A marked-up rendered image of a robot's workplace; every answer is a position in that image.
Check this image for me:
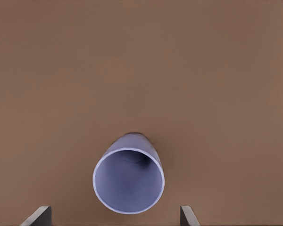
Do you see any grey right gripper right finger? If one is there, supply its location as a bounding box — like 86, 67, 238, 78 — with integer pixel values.
180, 205, 200, 226

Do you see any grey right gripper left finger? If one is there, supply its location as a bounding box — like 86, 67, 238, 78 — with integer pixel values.
19, 205, 52, 226

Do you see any lavender blue cup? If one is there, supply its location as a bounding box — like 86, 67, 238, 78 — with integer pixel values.
92, 132, 166, 215

